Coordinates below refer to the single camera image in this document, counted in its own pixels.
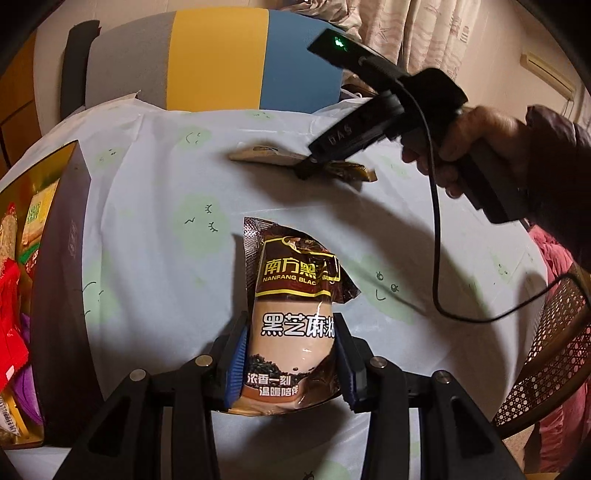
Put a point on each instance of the beige patterned curtain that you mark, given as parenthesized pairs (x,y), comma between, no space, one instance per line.
(414,34)

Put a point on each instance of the wall air conditioner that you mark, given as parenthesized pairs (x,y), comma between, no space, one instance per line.
(549,74)

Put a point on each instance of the person's right hand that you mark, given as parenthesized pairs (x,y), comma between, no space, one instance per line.
(509,137)

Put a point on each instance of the woven rattan chair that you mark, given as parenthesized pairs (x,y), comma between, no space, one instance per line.
(558,362)

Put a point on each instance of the purple snack packet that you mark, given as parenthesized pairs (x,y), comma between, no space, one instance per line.
(25,394)

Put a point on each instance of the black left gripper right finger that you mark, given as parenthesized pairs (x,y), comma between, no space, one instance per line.
(352,360)

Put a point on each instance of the gold lined dark snack box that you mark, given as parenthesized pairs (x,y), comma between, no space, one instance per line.
(50,199)

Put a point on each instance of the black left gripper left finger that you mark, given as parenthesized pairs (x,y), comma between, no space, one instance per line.
(229,355)

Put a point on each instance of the large red foil snack packet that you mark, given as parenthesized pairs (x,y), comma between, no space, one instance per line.
(13,350)

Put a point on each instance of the brown sesame paste packet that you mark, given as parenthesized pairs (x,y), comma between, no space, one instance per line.
(293,283)

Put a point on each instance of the tan biscuit snack packet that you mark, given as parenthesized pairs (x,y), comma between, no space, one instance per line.
(8,234)

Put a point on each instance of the dark jacket sleeve forearm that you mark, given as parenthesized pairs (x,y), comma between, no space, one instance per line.
(558,180)

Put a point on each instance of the white brown stick sachet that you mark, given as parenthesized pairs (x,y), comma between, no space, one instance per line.
(345,171)

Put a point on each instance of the light blue patterned tablecloth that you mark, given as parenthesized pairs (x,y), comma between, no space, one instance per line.
(163,251)

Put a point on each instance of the grey yellow blue chair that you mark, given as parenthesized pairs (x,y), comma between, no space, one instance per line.
(218,58)

